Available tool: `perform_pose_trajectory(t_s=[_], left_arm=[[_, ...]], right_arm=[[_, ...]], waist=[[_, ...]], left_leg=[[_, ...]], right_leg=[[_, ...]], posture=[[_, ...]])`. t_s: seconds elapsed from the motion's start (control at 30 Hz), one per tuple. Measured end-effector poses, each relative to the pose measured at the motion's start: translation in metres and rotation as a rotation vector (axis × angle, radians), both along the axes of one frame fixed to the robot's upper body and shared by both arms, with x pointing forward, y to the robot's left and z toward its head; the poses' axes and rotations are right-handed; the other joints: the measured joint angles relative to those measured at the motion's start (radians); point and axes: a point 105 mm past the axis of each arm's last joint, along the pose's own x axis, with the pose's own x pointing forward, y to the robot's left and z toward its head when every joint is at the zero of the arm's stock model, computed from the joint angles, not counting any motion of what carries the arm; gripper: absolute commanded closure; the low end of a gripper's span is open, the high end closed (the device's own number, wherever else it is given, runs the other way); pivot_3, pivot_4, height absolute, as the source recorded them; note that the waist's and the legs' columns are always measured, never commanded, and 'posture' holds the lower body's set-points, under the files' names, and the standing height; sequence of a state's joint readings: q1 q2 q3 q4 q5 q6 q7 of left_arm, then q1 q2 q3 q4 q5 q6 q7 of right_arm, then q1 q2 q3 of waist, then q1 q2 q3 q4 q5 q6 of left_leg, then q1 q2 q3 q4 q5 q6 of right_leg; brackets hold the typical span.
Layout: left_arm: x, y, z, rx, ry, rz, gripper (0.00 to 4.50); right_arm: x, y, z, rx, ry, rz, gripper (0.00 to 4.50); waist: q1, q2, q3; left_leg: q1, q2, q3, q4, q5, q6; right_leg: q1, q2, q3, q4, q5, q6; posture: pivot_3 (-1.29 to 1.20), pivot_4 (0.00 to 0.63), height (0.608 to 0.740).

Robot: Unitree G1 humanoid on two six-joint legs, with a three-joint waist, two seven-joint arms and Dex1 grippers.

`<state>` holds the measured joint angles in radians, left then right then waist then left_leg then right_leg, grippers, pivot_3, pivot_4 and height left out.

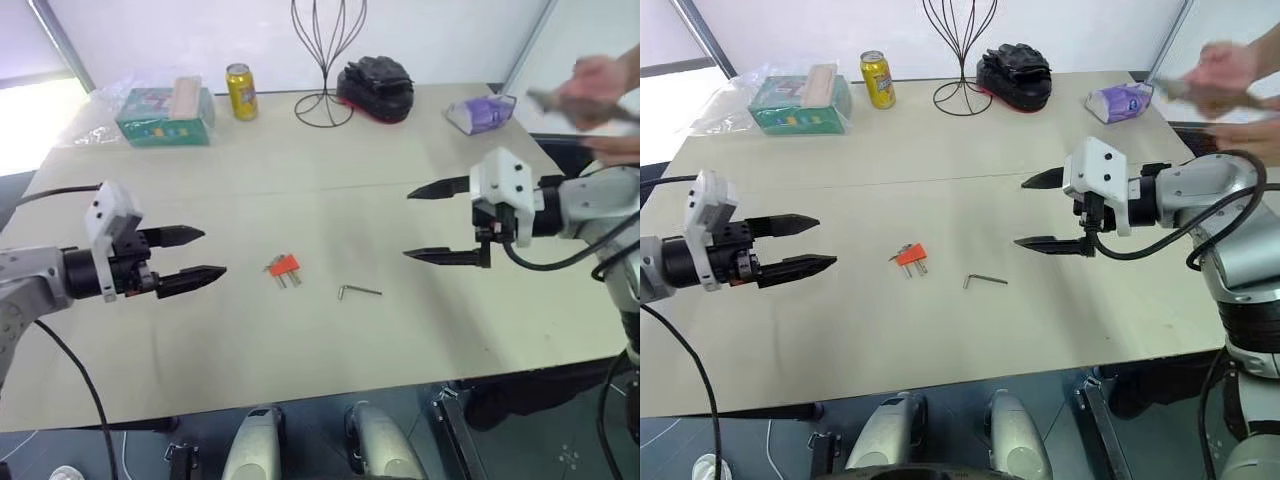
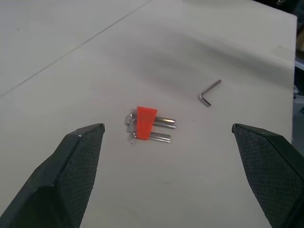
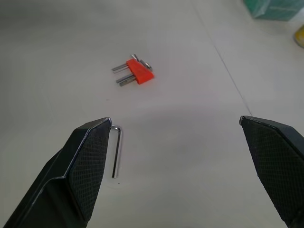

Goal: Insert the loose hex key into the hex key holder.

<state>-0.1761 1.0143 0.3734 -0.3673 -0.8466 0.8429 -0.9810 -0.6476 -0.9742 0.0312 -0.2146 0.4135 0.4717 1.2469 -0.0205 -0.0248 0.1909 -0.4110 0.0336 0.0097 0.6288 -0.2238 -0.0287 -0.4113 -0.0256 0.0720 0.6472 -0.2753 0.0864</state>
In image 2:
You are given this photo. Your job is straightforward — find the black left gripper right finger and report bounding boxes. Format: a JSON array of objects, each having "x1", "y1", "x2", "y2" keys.
[{"x1": 231, "y1": 123, "x2": 304, "y2": 228}]

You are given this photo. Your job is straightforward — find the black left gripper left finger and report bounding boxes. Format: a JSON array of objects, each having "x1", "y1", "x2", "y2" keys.
[{"x1": 0, "y1": 123, "x2": 105, "y2": 228}]

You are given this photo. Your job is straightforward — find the hex keys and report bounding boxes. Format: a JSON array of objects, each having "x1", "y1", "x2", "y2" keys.
[{"x1": 136, "y1": 106, "x2": 158, "y2": 139}]

